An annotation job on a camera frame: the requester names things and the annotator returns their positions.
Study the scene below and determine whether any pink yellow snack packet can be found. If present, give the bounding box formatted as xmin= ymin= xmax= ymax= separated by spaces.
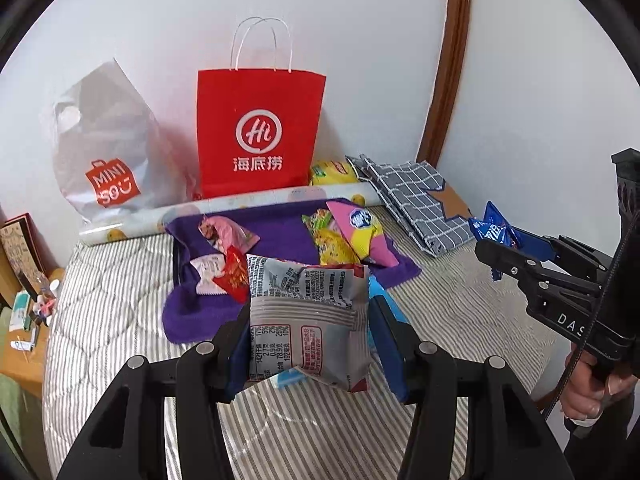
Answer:
xmin=326 ymin=200 xmax=401 ymax=268

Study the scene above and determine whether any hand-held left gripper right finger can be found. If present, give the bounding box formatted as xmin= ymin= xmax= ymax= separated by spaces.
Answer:
xmin=367 ymin=292 xmax=576 ymax=480

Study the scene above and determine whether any patterned book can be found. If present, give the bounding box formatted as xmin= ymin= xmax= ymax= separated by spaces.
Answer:
xmin=0 ymin=214 xmax=46 ymax=301

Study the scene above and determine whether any green blanket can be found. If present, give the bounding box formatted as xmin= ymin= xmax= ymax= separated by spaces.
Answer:
xmin=0 ymin=375 xmax=26 ymax=461

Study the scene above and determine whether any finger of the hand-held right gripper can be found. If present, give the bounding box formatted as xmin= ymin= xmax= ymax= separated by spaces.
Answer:
xmin=475 ymin=240 xmax=546 ymax=291
xmin=510 ymin=229 xmax=566 ymax=263

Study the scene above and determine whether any brown wooden door frame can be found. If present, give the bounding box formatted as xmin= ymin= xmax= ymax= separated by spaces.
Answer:
xmin=417 ymin=0 xmax=473 ymax=168

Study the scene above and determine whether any wooden nightstand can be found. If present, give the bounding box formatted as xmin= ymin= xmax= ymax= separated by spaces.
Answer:
xmin=0 ymin=267 xmax=66 ymax=401

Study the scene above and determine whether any large yellow chips bag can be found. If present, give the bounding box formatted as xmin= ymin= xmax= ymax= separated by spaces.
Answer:
xmin=309 ymin=159 xmax=358 ymax=187

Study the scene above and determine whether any teal white box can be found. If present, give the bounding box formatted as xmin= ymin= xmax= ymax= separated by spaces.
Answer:
xmin=10 ymin=292 xmax=32 ymax=331

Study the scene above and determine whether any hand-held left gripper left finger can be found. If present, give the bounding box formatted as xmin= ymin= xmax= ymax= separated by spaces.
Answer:
xmin=55 ymin=300 xmax=253 ymax=480

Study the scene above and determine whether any small yellow snack packet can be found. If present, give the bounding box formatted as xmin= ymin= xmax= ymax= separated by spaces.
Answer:
xmin=317 ymin=227 xmax=361 ymax=266

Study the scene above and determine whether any red snack packet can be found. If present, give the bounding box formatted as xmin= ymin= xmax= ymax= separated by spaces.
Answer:
xmin=215 ymin=246 xmax=251 ymax=302

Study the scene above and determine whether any purple towel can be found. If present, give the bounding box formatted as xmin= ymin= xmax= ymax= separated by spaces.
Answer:
xmin=162 ymin=197 xmax=422 ymax=343

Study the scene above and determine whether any cluster of small cosmetic bottles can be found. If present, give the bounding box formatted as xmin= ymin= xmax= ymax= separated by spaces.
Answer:
xmin=30 ymin=292 xmax=58 ymax=328

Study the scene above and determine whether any small blue snack packet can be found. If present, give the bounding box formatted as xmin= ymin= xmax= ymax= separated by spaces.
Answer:
xmin=469 ymin=201 xmax=523 ymax=281

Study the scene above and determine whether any grey checked cloth with star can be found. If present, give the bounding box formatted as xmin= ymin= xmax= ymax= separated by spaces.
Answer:
xmin=346 ymin=155 xmax=483 ymax=257

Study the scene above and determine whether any grey plastic shopping bag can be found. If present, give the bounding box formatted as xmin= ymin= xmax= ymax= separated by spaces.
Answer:
xmin=41 ymin=57 xmax=198 ymax=223

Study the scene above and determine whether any grey snack packet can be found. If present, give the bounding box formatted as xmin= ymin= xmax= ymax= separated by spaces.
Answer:
xmin=246 ymin=255 xmax=373 ymax=393

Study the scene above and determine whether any striped mattress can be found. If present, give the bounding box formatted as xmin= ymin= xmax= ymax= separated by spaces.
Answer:
xmin=42 ymin=205 xmax=558 ymax=480

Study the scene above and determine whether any blue tissue pack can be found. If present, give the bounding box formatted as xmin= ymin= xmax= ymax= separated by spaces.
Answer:
xmin=272 ymin=275 xmax=416 ymax=391

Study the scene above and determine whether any red paper bag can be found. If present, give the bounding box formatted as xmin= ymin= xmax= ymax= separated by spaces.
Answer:
xmin=196 ymin=16 xmax=327 ymax=200

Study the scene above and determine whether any person's right hand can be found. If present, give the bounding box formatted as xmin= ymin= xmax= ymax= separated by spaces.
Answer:
xmin=562 ymin=352 xmax=638 ymax=423

